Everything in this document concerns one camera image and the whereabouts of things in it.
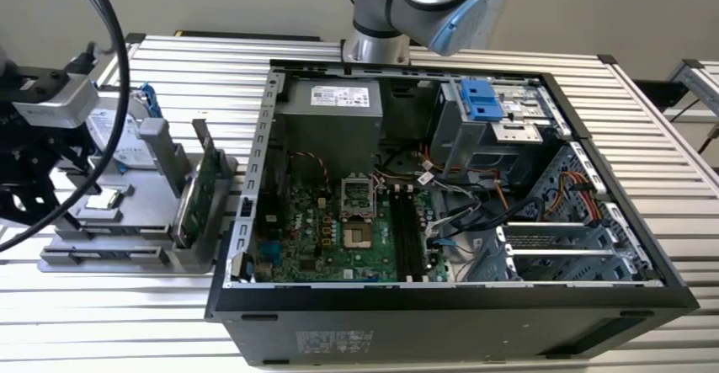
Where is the blue RAM stick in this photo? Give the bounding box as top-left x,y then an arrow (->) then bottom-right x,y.
66,252 -> 164,262

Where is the black RAM slot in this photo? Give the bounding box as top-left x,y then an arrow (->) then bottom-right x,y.
391,185 -> 409,282
403,185 -> 424,282
396,185 -> 416,282

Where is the silver CPU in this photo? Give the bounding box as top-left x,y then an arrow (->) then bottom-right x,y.
81,187 -> 124,210

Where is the hard disk with blue carrier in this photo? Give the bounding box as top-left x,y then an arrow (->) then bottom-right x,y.
82,81 -> 164,173

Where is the grey parts rack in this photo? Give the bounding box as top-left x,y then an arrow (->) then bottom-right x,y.
36,118 -> 240,276

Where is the green graphics card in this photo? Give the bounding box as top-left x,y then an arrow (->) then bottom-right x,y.
170,119 -> 224,248

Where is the blue port connector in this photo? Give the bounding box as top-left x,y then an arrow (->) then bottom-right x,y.
258,240 -> 282,264

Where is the green motherboard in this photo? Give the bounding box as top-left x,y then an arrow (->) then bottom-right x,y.
254,170 -> 452,284

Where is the grey power supply unit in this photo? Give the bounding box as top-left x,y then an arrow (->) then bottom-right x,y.
273,77 -> 384,173

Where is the metal socket cover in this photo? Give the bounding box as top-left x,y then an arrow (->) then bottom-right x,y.
339,172 -> 376,220

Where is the CPU socket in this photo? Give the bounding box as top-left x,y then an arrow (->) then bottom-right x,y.
340,220 -> 376,251

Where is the grey metal drive cage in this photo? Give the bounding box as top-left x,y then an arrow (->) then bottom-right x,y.
429,76 -> 564,180

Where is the blue plastic drive latch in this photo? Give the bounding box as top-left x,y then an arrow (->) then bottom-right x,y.
457,77 -> 501,123

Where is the black open PC case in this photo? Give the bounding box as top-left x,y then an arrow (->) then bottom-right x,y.
202,58 -> 701,368

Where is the perforated metal disk bay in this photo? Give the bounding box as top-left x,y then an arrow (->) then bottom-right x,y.
493,143 -> 656,285

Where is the aluminium side table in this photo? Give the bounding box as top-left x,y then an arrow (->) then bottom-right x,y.
633,58 -> 719,122

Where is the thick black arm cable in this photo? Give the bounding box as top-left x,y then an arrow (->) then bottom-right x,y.
0,0 -> 132,253

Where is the twisted multicolour fan wire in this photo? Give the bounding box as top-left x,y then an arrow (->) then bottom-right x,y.
288,151 -> 333,194

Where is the wire locking lever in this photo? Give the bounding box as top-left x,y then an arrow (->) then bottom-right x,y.
368,177 -> 385,221

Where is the white grey wire bundle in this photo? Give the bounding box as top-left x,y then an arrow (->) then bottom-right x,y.
424,204 -> 479,239

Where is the thick black sleeved cable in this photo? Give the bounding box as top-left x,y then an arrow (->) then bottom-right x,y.
437,187 -> 541,240

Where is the orange power wire bundle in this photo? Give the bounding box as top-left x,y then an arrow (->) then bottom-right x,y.
424,145 -> 509,212

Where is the orange red yellow wire bundle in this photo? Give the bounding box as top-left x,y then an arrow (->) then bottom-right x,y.
541,170 -> 600,227

